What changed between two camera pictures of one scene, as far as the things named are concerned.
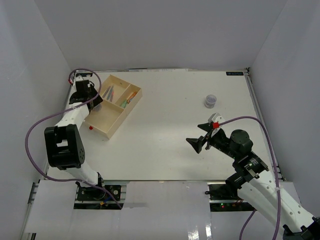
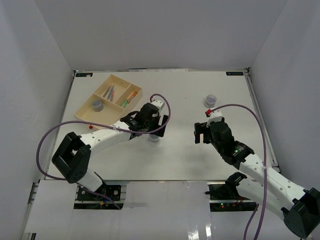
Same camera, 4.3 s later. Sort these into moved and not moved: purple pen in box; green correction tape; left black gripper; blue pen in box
Moved: left black gripper
Not moved: blue pen in box; purple pen in box; green correction tape
